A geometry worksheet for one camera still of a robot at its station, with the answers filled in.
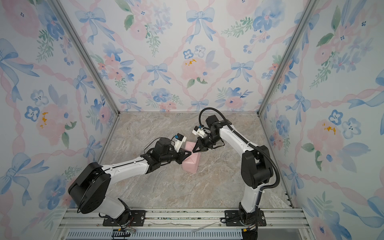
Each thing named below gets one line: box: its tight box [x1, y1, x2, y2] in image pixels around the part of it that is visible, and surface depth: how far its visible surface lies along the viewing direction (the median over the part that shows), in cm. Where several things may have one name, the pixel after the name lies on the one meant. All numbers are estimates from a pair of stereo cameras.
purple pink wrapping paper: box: [182, 141, 201, 174], surface depth 83 cm
